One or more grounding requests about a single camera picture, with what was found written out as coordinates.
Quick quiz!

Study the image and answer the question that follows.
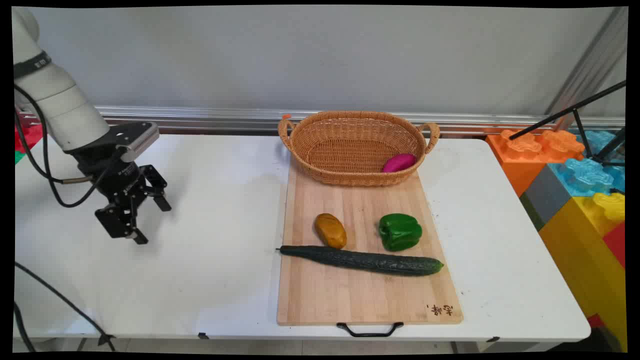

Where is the red foam block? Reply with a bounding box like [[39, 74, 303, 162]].
[[15, 112, 44, 153]]

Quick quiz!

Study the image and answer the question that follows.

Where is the woven wicker basket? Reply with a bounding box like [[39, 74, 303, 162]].
[[278, 111, 441, 188]]

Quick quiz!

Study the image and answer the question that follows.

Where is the black tripod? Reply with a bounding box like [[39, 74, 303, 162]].
[[509, 80, 627, 167]]

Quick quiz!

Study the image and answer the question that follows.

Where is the long dark green cucumber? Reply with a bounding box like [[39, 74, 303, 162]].
[[276, 245, 445, 277]]

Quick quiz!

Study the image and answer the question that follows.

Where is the slanted aluminium post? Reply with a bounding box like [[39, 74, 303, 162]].
[[545, 7, 628, 132]]

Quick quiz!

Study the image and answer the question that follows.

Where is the yellow giant building block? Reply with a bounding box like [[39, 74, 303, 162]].
[[539, 192, 627, 351]]

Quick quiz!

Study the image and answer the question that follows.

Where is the bamboo cutting board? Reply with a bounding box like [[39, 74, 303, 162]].
[[276, 160, 464, 327]]

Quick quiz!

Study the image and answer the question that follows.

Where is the aluminium rail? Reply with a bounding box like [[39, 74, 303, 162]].
[[20, 105, 626, 137]]

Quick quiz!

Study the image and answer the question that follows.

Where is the red giant building block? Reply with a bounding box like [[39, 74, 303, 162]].
[[602, 222, 626, 268]]

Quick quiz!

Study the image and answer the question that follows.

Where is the thick black cable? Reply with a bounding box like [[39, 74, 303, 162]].
[[14, 261, 117, 352]]

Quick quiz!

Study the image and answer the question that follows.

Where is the green bell pepper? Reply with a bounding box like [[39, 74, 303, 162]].
[[378, 213, 423, 252]]

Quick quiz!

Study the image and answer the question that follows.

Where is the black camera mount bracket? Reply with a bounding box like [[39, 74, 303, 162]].
[[64, 122, 151, 156]]

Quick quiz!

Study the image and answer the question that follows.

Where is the purple sweet potato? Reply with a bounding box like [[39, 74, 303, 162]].
[[382, 153, 418, 174]]

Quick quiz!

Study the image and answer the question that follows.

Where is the brown potato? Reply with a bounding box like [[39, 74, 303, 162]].
[[314, 213, 348, 250]]

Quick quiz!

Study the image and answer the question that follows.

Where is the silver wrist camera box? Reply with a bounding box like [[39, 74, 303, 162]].
[[117, 123, 161, 163]]

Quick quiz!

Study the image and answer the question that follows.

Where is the orange giant building block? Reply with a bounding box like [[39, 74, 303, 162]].
[[486, 129, 586, 197]]

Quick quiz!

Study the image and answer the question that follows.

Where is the blue giant building block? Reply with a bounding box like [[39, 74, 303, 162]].
[[547, 131, 626, 198]]

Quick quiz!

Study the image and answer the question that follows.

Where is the black cable with metal connector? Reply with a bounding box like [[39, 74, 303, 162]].
[[14, 301, 37, 353]]

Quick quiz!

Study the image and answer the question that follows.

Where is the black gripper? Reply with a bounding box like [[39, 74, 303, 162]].
[[75, 145, 172, 245]]

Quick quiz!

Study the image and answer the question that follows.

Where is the grey giant building block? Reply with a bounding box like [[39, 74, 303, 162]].
[[520, 165, 573, 231]]

